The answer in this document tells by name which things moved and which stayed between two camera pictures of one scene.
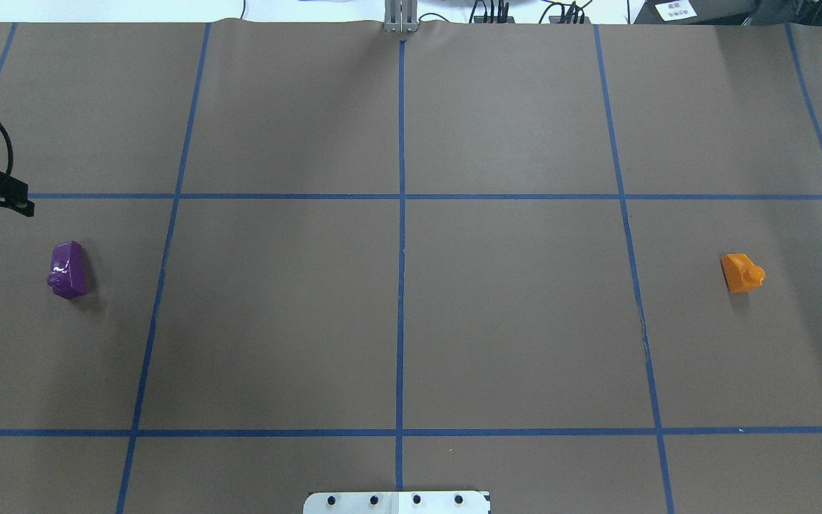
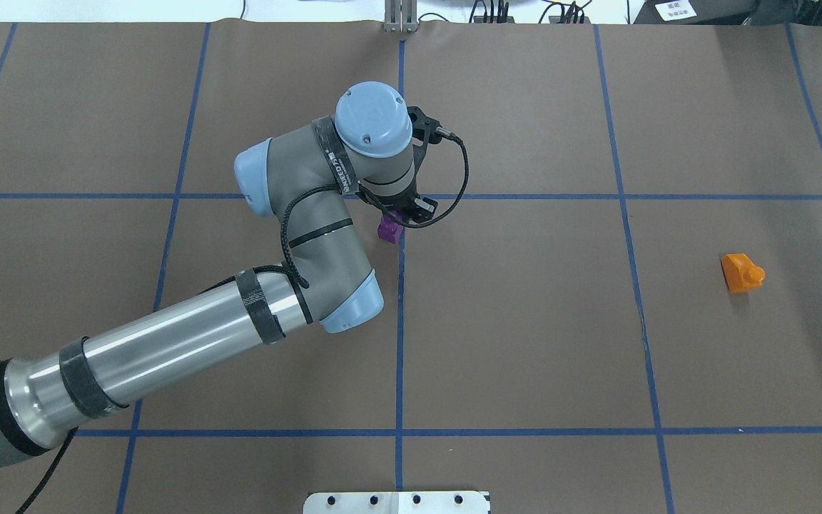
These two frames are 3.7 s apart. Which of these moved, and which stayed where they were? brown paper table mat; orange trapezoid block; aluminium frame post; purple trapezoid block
Moved: purple trapezoid block
Stayed: brown paper table mat; orange trapezoid block; aluminium frame post
